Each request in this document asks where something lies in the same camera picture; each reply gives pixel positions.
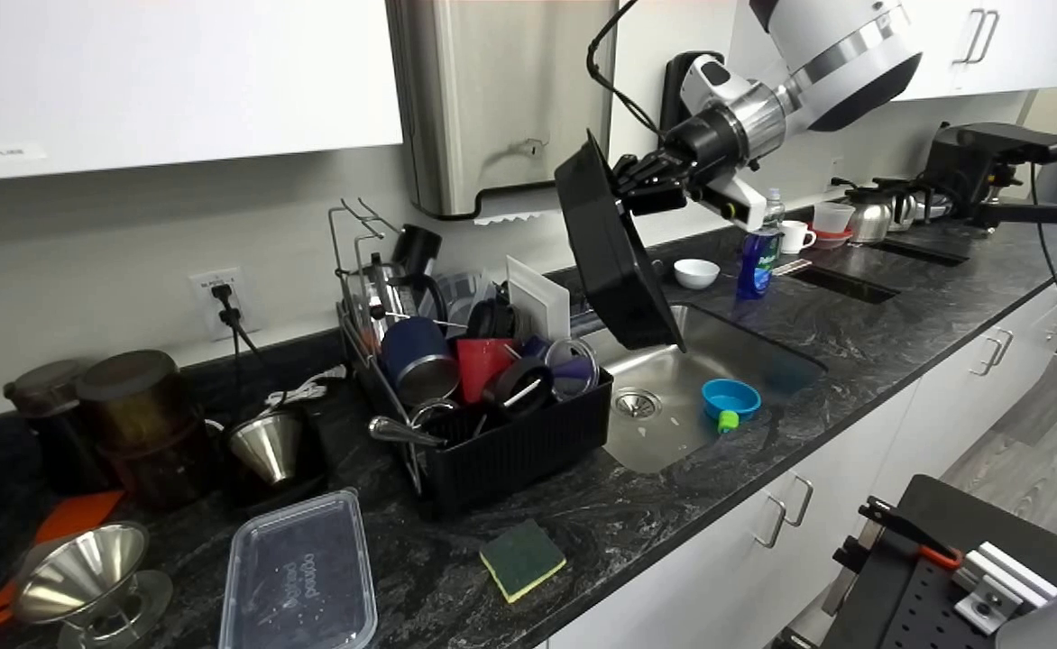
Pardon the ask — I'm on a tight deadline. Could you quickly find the large dark brown canister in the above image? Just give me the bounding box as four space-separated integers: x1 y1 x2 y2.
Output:
74 351 200 510

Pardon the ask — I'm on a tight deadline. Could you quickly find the white wall outlet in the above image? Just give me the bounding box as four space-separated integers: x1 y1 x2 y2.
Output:
189 265 250 340

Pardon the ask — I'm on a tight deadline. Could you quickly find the blue metal mug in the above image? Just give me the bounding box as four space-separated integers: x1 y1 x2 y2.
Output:
378 317 462 412

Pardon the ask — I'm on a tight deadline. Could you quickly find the small dark canister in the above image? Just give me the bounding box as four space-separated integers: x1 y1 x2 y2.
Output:
0 357 116 497

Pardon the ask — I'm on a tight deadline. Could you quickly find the steel funnel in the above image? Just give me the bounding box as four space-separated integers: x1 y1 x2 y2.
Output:
16 518 151 632

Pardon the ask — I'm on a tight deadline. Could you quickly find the black power plug cord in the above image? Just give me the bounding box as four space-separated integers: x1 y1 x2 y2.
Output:
208 283 267 366

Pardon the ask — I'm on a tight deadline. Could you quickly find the stainless paper towel dispenser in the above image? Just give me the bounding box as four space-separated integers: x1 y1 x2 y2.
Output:
382 0 620 229

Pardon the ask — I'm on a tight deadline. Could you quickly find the steel ladle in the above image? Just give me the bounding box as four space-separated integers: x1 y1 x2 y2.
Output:
365 412 448 454

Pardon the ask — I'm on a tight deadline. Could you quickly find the small steel pot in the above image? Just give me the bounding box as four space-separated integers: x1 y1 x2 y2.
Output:
228 409 307 486

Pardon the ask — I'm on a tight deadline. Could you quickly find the steel sink drain strainer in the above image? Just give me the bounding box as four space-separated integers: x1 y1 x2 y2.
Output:
614 386 664 421

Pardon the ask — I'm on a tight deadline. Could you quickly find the white plastic container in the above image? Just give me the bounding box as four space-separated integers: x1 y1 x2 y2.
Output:
501 254 574 351

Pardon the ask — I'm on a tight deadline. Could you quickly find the chrome wire holder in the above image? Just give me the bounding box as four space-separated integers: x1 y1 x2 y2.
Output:
326 196 403 352

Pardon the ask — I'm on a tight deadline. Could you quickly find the aluminium extrusion bracket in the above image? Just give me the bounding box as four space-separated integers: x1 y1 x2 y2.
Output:
953 536 1057 638

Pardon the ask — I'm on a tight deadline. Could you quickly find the stainless steel sink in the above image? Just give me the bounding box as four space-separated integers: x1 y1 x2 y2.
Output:
576 303 831 478

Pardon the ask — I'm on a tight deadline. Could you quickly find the clear plastic container lid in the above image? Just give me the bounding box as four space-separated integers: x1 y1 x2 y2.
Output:
217 486 382 649

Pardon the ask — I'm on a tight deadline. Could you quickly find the white bowl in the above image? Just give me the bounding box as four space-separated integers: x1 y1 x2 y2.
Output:
671 255 725 291

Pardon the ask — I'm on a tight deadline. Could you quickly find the white mug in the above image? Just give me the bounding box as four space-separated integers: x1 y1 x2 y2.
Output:
776 215 820 259

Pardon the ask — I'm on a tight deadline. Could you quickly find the black robot stand platform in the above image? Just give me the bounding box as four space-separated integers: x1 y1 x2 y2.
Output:
820 474 1057 649

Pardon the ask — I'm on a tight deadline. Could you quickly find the white base cabinet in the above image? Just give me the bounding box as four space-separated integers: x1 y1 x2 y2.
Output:
539 255 1057 649

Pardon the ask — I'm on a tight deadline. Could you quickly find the black flat mat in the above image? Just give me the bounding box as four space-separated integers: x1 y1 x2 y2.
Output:
789 265 903 307

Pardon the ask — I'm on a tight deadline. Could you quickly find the black camera on stand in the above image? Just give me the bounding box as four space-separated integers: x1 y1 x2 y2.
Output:
921 118 1057 230

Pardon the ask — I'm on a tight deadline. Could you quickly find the black flat tray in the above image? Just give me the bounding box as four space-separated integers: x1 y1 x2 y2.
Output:
877 219 977 272

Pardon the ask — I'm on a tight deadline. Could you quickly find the white upper cabinet with handles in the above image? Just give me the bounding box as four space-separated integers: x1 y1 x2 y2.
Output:
897 0 1057 105

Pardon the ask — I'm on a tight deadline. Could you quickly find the black orange-handled tool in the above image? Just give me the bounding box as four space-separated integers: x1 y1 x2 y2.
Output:
859 495 971 577

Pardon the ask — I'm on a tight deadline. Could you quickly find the red cup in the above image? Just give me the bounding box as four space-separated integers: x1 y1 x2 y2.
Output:
450 337 520 409

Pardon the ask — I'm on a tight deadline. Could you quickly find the black dish rack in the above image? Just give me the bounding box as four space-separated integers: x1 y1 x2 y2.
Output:
339 299 618 522

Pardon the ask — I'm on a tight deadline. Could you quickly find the black cup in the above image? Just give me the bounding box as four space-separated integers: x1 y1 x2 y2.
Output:
467 299 520 341

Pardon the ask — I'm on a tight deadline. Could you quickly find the black round mug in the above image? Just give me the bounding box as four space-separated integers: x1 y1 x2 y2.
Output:
484 357 558 417

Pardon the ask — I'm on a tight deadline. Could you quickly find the clear bluish plastic cup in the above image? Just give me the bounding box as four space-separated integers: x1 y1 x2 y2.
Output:
544 340 602 402

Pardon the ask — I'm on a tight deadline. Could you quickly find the green yellow sponge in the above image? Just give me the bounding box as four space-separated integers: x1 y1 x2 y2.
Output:
477 515 572 611

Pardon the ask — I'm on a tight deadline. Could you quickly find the small blue bowl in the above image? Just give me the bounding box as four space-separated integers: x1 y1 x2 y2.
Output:
701 375 768 432

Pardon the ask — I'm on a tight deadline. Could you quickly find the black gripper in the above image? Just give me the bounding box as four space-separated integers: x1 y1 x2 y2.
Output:
611 111 754 219

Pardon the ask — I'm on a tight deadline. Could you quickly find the steel kettle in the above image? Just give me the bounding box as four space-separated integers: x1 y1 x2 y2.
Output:
845 196 897 245

